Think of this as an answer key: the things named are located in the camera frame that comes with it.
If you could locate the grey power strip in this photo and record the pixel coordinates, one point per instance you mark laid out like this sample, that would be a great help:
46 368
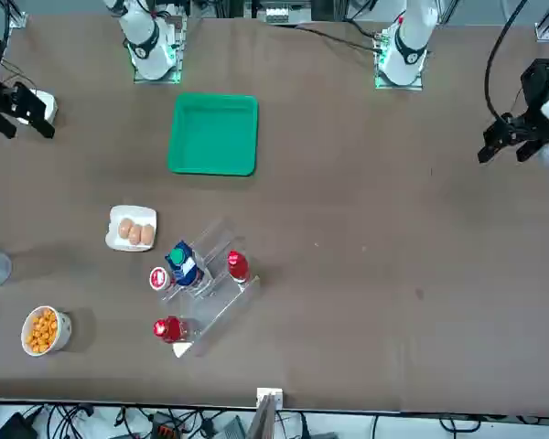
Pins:
279 15

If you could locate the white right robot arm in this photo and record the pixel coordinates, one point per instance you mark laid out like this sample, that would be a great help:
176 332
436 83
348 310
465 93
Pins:
144 41

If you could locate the green plastic tray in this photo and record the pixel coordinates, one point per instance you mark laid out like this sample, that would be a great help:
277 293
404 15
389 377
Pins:
212 137

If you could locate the orange black electronic device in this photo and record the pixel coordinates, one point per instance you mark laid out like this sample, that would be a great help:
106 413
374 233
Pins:
167 426

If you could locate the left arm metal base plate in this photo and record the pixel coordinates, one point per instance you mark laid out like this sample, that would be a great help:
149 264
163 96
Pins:
379 82

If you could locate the small red-lidded jar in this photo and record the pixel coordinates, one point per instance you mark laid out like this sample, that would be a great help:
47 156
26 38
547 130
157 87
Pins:
159 278

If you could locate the clear acrylic step shelf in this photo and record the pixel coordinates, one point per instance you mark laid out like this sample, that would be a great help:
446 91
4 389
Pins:
219 311

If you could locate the white egg box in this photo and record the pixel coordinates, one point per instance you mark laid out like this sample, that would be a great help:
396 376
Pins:
119 212

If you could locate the red cola bottle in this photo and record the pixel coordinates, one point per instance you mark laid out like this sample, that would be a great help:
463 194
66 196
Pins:
171 329
239 267

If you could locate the aluminium camera post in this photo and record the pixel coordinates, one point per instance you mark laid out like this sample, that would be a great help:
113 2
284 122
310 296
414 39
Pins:
267 411

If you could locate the white cup of orange snacks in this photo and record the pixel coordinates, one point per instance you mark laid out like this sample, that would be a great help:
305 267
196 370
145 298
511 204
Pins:
41 331

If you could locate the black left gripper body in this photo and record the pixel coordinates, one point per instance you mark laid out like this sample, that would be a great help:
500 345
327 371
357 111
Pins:
537 87

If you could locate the brown egg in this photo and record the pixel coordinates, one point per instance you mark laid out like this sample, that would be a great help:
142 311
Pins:
125 228
135 233
146 234

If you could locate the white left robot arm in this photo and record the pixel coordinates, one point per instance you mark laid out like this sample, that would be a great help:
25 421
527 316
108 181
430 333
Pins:
405 46

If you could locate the blue white milk carton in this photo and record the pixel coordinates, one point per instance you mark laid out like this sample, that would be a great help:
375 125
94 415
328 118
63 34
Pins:
183 267

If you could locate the black box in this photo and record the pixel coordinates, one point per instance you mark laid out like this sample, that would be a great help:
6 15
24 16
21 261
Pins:
13 426

